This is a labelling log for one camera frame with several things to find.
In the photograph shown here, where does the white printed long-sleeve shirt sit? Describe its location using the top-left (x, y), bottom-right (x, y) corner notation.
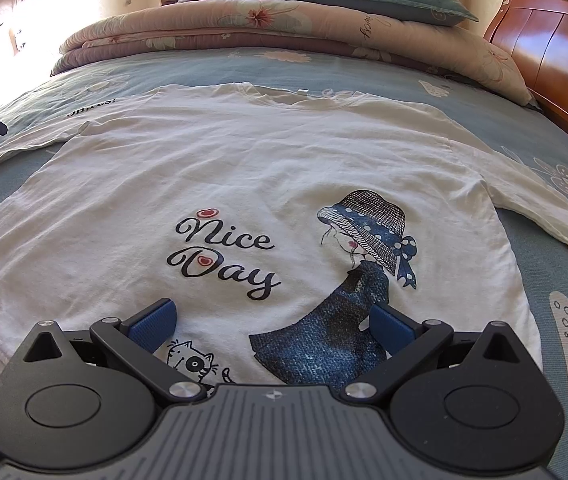
top-left (0, 82), bottom-right (568, 443)

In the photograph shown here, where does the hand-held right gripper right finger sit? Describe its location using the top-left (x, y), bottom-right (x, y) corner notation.
top-left (339, 304), bottom-right (522, 403)

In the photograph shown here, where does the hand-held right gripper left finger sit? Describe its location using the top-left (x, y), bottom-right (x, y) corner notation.
top-left (23, 297), bottom-right (210, 403)

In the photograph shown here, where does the wooden headboard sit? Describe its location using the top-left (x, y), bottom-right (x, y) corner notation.
top-left (484, 0), bottom-right (568, 167)

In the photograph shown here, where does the blue floral bed sheet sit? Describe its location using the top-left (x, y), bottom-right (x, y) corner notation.
top-left (0, 45), bottom-right (568, 480)

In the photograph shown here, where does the pink floral folded quilt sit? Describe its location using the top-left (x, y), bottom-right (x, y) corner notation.
top-left (51, 0), bottom-right (535, 107)

